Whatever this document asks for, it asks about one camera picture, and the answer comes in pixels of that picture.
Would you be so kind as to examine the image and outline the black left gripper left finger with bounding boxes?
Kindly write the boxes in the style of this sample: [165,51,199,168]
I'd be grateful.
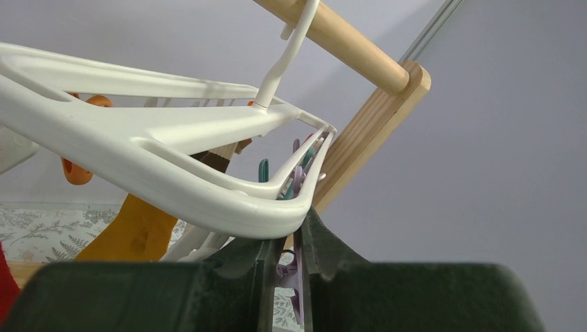
[2,239,282,331]

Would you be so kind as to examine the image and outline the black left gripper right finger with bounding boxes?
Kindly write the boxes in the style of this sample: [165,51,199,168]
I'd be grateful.
[300,210,545,331]

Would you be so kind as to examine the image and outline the mustard yellow sock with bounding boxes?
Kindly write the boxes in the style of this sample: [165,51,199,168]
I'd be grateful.
[75,194,178,261]

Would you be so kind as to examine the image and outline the white plastic clip hanger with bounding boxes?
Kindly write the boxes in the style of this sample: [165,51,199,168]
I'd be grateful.
[1,1,336,242]

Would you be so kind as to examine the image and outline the teal clothes clip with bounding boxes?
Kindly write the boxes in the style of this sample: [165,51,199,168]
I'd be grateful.
[258,148,316,200]

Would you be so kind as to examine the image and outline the beige brown striped sock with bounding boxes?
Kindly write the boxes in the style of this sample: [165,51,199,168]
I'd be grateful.
[190,138,253,173]

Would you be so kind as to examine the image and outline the wooden clothes rack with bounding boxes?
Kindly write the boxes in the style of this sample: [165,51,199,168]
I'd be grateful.
[253,0,432,250]

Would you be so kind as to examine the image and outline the floral table mat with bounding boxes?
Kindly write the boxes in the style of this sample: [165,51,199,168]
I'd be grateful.
[0,203,304,331]

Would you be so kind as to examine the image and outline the red sock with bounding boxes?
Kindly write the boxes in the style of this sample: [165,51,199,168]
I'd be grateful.
[1,247,21,325]

